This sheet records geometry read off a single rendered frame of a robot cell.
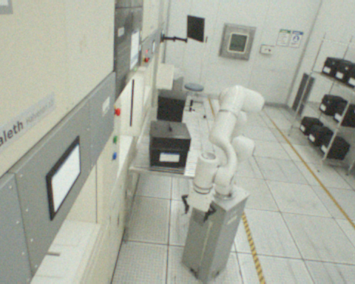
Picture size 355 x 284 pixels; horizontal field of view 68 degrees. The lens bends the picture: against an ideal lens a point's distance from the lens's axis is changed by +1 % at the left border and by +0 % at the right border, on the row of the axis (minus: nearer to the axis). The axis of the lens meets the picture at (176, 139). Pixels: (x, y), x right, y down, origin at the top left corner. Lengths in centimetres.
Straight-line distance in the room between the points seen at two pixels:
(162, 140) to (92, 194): 75
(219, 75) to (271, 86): 123
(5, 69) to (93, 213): 99
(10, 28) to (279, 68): 620
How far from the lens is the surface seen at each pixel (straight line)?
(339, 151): 437
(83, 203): 135
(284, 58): 649
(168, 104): 271
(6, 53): 50
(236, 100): 118
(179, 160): 198
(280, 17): 634
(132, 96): 203
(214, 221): 185
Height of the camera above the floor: 185
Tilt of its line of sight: 27 degrees down
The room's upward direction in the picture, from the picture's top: 8 degrees clockwise
